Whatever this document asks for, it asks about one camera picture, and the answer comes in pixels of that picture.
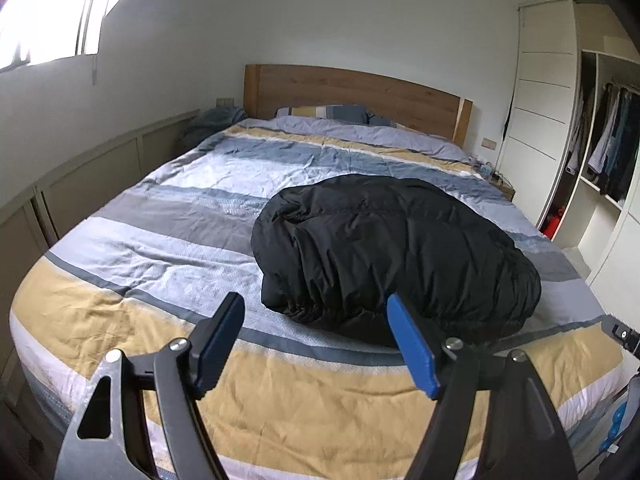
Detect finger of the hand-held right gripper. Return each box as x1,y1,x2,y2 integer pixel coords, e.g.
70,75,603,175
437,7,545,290
601,314,640,358

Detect white wardrobe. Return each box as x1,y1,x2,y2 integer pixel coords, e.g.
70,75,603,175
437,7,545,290
497,0,640,286

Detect black puffer jacket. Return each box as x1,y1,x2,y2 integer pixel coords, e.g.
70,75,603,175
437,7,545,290
251,174,543,349

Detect bed with striped duvet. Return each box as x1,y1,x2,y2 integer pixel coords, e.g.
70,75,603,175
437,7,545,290
10,115,626,480

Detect wooden nightstand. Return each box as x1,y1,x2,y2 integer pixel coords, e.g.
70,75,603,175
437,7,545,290
479,161,517,203

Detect striped pillow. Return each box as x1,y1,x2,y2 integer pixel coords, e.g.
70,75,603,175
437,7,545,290
276,104,397,128

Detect wooden headboard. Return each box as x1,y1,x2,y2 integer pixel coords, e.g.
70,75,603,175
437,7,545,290
244,63,473,145

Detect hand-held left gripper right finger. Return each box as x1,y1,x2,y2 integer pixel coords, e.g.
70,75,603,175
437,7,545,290
386,292,581,480

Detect blue plastic object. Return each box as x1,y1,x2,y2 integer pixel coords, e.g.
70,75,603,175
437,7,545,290
597,402,629,454

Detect beige wall panelling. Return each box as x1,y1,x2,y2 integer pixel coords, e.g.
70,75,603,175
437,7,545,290
0,108,201,376

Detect grey-blue cloth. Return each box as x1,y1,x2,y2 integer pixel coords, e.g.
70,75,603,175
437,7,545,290
180,106,246,147

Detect hanging clothes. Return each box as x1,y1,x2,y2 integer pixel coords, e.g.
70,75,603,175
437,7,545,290
565,77,640,206

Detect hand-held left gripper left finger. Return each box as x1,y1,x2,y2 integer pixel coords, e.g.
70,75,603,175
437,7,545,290
54,291,246,480

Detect window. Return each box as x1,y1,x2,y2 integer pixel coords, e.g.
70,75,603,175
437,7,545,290
0,0,162,69

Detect red object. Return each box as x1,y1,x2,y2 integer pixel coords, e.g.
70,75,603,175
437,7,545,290
542,206,566,241

